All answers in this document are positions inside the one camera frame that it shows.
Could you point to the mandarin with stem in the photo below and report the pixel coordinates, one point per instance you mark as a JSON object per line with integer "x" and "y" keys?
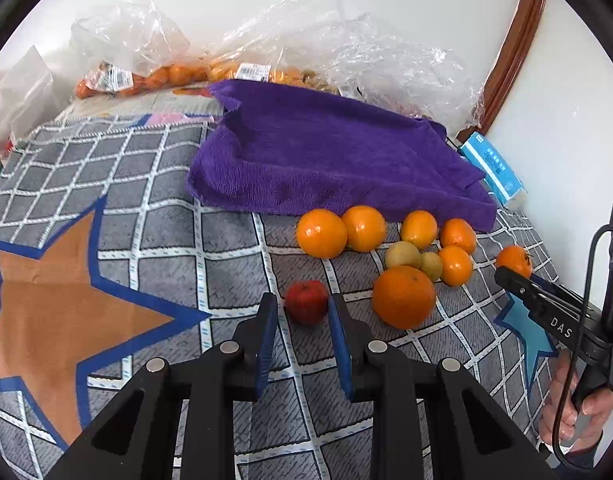
{"x": 517, "y": 259}

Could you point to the smooth oval orange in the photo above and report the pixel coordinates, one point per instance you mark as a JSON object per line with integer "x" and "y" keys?
{"x": 419, "y": 228}

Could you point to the crumpled clear plastic bag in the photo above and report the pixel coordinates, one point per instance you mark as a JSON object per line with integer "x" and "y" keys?
{"x": 371, "y": 62}

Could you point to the yellow-green fruit left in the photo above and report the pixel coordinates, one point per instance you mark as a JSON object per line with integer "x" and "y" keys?
{"x": 402, "y": 253}

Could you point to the grey checkered blanket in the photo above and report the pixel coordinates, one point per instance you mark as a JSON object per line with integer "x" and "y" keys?
{"x": 157, "y": 239}

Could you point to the large orange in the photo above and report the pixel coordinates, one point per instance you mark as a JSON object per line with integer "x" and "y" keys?
{"x": 403, "y": 297}

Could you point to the blue tissue pack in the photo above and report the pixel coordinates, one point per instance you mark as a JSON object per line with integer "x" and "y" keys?
{"x": 504, "y": 183}

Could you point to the clear bag of oranges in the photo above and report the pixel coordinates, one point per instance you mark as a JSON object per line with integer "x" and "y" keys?
{"x": 282, "y": 44}

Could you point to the brown wooden door frame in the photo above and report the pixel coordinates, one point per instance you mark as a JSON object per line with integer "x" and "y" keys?
{"x": 507, "y": 67}

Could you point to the clear bag of mandarins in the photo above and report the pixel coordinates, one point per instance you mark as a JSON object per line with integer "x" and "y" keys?
{"x": 132, "y": 47}

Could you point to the right hand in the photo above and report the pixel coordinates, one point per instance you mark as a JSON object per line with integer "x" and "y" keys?
{"x": 598, "y": 407}

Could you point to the white plastic shopping bag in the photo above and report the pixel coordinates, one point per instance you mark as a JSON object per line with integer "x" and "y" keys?
{"x": 27, "y": 99}

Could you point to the small mandarin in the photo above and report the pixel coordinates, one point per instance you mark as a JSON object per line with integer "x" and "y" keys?
{"x": 458, "y": 232}

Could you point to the purple towel tray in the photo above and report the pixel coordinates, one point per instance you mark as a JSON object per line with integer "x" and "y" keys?
{"x": 285, "y": 150}

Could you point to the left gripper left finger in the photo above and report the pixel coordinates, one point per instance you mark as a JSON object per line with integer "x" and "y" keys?
{"x": 134, "y": 436}

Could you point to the small red apple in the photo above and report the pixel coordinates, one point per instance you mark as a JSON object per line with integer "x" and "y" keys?
{"x": 307, "y": 302}

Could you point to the yellow-green fruit right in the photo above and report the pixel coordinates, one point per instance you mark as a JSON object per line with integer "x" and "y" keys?
{"x": 432, "y": 265}

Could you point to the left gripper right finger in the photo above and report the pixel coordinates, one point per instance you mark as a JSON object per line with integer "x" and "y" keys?
{"x": 471, "y": 437}

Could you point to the yellow-green fruit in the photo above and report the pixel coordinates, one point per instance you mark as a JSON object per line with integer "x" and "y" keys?
{"x": 402, "y": 253}
{"x": 432, "y": 265}

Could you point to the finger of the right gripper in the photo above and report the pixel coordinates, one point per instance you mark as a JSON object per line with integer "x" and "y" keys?
{"x": 544, "y": 303}

